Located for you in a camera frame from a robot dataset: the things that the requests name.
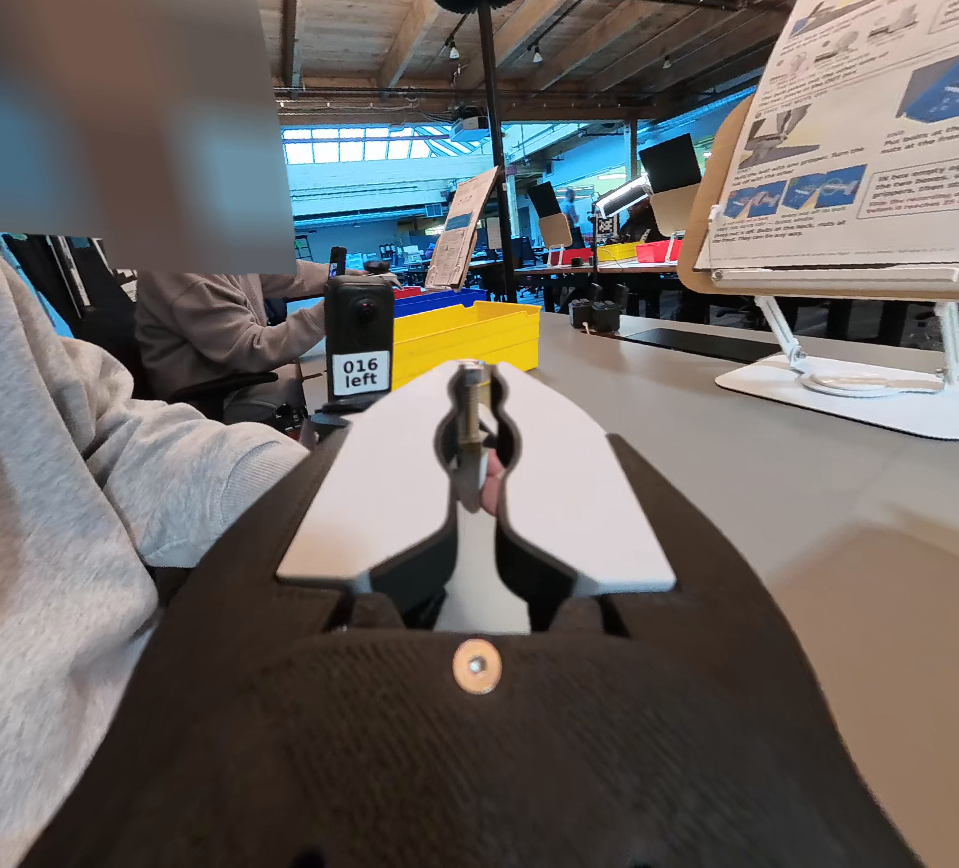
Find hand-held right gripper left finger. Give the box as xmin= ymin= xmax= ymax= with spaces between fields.
xmin=276 ymin=361 xmax=460 ymax=625

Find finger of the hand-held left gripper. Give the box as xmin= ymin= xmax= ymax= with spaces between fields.
xmin=456 ymin=444 xmax=488 ymax=514

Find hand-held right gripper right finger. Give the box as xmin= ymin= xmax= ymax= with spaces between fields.
xmin=494 ymin=361 xmax=678 ymax=631

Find steel hex bolt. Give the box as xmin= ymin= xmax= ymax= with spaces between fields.
xmin=453 ymin=360 xmax=493 ymax=443

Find person's left forearm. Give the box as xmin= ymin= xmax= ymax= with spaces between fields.
xmin=138 ymin=396 xmax=312 ymax=573

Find black desk mat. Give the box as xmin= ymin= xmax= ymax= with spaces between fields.
xmin=622 ymin=327 xmax=784 ymax=365

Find person's left hand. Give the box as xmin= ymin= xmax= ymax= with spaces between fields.
xmin=479 ymin=452 xmax=505 ymax=518

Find blue plastic bin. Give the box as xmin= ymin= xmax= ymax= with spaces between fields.
xmin=393 ymin=287 xmax=488 ymax=319

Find wooden document board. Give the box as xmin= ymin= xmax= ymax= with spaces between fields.
xmin=425 ymin=166 xmax=500 ymax=292

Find small black and tan board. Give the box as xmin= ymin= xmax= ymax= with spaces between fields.
xmin=526 ymin=181 xmax=574 ymax=249

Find black office chair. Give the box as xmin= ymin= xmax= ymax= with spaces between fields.
xmin=7 ymin=235 xmax=280 ymax=427

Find white light bar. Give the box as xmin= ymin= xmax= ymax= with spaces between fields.
xmin=594 ymin=175 xmax=654 ymax=217

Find white document stand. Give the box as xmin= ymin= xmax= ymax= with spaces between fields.
xmin=715 ymin=295 xmax=959 ymax=440

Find instruction sheet on white stand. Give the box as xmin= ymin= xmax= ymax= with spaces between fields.
xmin=676 ymin=0 xmax=959 ymax=300

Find person's grey hoodie torso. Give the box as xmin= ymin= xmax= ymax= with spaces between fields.
xmin=0 ymin=257 xmax=248 ymax=868

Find large black and tan board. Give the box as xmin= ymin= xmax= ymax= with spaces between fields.
xmin=638 ymin=134 xmax=704 ymax=237

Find printed instruction sheet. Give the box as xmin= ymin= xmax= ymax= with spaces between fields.
xmin=708 ymin=0 xmax=959 ymax=271

